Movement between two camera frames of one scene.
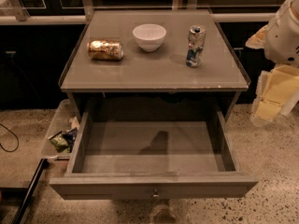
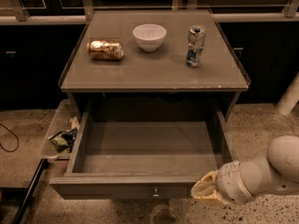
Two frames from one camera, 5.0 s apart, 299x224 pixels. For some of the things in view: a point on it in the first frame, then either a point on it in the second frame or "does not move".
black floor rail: (22, 212) does not move
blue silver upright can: (195, 45) does not move
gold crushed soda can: (106, 49) does not move
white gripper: (282, 38) → (231, 181)
